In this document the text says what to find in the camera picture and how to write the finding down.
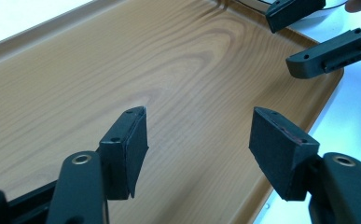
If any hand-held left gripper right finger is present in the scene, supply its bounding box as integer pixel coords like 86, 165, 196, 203
248, 106, 321, 202

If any wood-grain tray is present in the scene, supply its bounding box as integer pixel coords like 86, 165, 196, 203
0, 0, 345, 224

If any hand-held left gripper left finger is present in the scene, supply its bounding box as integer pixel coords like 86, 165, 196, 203
98, 105, 150, 201

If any thin black cable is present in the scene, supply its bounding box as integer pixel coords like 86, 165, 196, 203
322, 1, 349, 11

